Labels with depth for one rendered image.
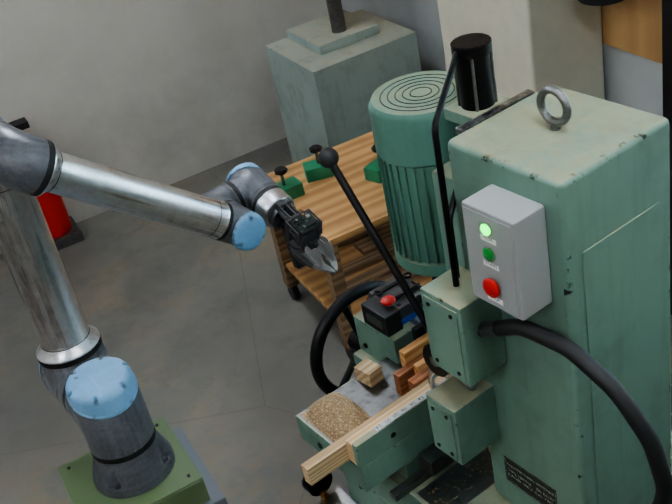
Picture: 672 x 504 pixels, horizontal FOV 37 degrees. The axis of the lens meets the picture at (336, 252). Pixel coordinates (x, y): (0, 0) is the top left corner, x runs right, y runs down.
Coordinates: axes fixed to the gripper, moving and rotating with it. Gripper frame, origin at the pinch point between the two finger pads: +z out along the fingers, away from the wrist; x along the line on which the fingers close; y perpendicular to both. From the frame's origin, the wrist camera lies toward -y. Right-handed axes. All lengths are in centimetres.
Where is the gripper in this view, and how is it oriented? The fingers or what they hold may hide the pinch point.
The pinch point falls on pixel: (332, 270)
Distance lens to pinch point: 231.1
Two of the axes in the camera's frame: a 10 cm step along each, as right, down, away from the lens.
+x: 7.8, -4.5, 4.3
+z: 6.2, 6.0, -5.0
